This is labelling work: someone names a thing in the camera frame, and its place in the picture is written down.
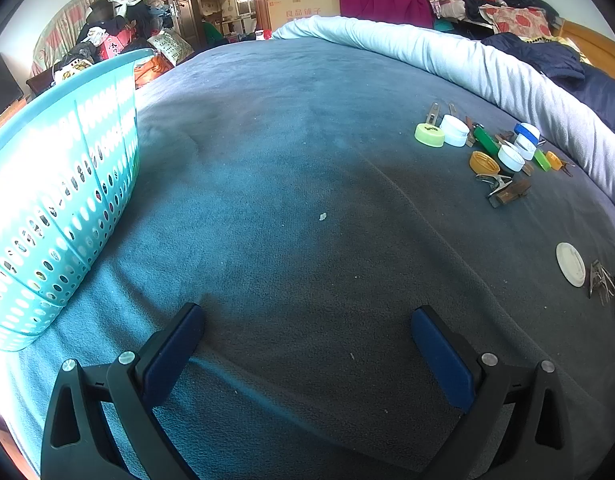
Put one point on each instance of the light blue rolled blanket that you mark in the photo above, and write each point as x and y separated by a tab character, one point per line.
437	55

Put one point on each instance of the black television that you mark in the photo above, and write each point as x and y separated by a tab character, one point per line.
2	85

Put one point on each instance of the large white bottle cap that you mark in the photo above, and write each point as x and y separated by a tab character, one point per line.
455	130

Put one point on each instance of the brown wooden door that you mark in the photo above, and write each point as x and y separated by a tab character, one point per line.
180	0

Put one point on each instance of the plain cardboard box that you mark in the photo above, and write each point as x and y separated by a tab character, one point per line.
305	10

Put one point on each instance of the large green bottle cap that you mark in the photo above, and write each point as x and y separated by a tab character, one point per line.
486	141

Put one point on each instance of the pink striped mattress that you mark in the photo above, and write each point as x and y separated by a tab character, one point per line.
57	30

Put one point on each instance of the wooden headboard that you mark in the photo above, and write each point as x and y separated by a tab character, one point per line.
595	40

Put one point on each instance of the blue bottle cap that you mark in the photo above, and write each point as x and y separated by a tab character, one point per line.
527	131

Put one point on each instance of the pile of bags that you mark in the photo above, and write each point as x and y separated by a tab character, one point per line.
122	25

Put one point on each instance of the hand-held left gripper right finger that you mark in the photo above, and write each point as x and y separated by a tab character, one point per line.
442	355

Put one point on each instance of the small white bottle cap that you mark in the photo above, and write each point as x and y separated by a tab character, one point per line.
525	149

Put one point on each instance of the small green bottle cap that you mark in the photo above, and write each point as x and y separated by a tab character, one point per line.
541	159

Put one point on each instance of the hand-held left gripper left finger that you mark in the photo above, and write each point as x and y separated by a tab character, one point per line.
173	347

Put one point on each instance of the magenta cloth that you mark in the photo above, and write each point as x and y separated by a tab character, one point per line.
382	2

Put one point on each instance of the lime green bottle cap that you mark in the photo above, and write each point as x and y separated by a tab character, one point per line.
430	135

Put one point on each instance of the navy jacket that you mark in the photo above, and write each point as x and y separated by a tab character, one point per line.
547	55

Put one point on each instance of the flat white lid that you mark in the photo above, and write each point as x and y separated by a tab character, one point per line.
570	264

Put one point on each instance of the dark wooden clothespin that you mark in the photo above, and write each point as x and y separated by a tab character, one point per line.
470	129
510	194

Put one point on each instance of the blue fleece blanket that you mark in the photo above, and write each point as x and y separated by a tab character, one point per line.
287	185

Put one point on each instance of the red floral cloth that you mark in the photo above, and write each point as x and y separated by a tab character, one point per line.
517	20

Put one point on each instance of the turquoise perforated plastic basket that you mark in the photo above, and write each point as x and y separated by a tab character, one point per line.
62	185

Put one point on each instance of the small orange bottle cap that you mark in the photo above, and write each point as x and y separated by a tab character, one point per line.
554	160

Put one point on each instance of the navy quilt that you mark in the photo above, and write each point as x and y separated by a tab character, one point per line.
602	90

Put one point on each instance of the large orange bottle cap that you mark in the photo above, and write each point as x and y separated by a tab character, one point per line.
484	161

